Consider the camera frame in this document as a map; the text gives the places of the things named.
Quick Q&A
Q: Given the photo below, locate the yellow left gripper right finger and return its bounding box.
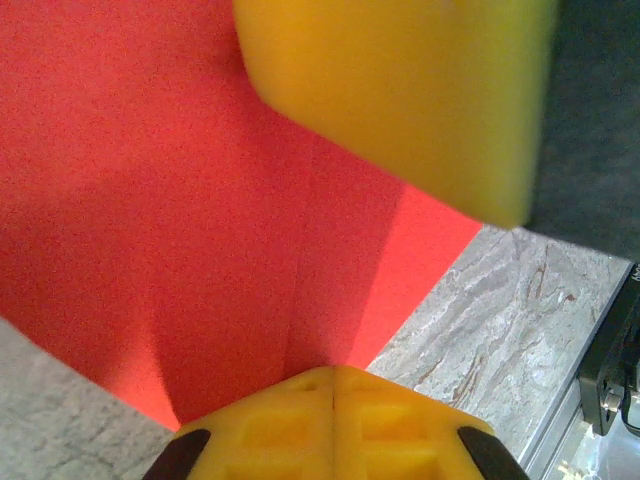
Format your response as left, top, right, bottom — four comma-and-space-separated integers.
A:
332, 367, 531, 480

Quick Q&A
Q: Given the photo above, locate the red paper sheet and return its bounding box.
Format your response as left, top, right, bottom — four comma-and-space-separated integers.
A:
0, 0, 485, 434

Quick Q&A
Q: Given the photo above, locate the grooved aluminium rail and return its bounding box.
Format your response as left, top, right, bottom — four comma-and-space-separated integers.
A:
517, 367, 594, 480

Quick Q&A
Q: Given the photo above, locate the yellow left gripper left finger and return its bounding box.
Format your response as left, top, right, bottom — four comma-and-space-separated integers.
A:
149, 366, 336, 480

